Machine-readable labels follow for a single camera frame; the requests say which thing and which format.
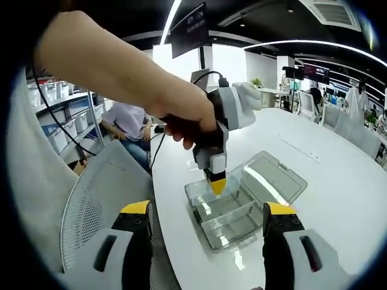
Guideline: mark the person's left hand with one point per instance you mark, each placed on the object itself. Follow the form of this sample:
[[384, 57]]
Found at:
[[190, 111]]

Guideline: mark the metal rack with white bins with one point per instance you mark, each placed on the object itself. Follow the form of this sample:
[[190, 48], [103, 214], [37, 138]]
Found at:
[[81, 121]]

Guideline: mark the clear plastic compartment box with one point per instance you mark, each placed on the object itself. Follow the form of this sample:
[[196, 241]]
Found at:
[[272, 178]]

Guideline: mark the grey laptop on stand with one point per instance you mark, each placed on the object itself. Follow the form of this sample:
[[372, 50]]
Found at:
[[199, 78]]

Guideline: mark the red-lit display screen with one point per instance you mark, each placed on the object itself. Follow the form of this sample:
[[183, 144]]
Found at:
[[316, 72]]

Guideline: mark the grey mesh office chair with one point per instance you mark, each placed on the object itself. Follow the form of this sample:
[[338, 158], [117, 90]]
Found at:
[[96, 187]]

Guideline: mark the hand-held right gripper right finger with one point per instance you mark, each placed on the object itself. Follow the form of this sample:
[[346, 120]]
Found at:
[[278, 256]]

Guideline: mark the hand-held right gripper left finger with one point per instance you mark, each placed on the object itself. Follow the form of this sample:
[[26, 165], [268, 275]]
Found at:
[[133, 250]]

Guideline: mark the white mesh office chair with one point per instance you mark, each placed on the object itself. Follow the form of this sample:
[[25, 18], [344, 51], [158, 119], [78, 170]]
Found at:
[[303, 105]]

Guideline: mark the green potted plant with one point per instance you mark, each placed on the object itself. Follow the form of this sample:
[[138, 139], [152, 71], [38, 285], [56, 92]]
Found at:
[[256, 83]]

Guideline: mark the hanging dark screen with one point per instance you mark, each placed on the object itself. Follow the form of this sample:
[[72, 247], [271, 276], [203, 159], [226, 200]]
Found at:
[[189, 33]]

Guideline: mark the ceiling air vent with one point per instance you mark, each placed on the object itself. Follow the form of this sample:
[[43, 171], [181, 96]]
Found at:
[[332, 13]]

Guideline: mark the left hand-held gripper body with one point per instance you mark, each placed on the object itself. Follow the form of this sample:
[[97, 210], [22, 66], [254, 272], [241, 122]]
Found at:
[[239, 105]]

